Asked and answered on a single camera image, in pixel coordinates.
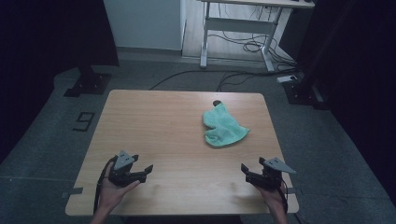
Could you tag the person's right hand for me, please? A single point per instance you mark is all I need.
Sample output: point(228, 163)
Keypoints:
point(275, 200)

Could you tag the person's left hand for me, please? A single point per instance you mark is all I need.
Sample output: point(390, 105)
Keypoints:
point(110, 194)

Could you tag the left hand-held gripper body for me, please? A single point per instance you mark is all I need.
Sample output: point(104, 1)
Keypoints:
point(123, 174)

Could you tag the white desk frame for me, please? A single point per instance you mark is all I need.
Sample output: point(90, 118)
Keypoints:
point(236, 26)

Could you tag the dark curtain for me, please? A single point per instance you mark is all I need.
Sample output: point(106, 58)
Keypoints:
point(358, 62)
point(46, 37)

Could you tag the grey tape strip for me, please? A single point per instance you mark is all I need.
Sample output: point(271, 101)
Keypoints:
point(72, 192)
point(295, 190)

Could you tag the green microfiber cloth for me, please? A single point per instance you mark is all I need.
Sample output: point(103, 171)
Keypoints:
point(222, 127)

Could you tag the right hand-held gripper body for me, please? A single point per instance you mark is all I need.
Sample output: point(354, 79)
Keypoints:
point(267, 179)

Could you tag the white power strip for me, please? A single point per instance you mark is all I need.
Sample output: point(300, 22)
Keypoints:
point(286, 79)

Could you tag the black metal stand base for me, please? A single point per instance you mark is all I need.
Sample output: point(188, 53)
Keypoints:
point(91, 84)
point(299, 93)

